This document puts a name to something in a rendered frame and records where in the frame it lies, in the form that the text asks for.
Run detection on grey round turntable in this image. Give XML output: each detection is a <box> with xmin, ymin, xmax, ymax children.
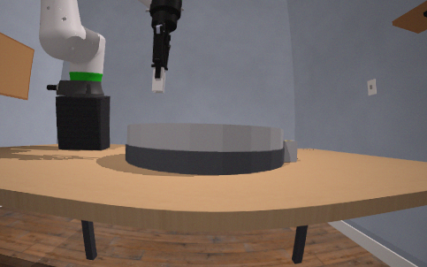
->
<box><xmin>126</xmin><ymin>123</ymin><xmax>298</xmax><ymax>175</ymax></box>

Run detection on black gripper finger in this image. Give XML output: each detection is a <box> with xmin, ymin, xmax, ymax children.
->
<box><xmin>154</xmin><ymin>35</ymin><xmax>171</xmax><ymax>93</ymax></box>
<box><xmin>151</xmin><ymin>25</ymin><xmax>170</xmax><ymax>91</ymax></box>

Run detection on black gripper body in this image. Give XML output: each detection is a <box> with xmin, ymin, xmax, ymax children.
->
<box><xmin>151</xmin><ymin>11</ymin><xmax>178</xmax><ymax>41</ymax></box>

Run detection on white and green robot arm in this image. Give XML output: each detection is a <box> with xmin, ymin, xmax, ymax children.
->
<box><xmin>39</xmin><ymin>0</ymin><xmax>184</xmax><ymax>97</ymax></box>

